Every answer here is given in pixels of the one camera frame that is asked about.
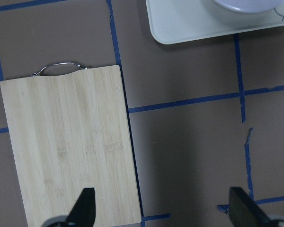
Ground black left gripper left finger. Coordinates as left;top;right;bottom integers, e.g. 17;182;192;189
66;188;96;227

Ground white round plate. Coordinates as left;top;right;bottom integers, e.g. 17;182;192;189
214;0;284;13

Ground light wooden cutting board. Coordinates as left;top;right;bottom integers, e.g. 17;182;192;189
0;65;142;227

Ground cream bear tray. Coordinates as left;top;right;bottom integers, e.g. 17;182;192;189
146;0;284;44

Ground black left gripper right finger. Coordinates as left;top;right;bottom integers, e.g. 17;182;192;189
229;187;271;227

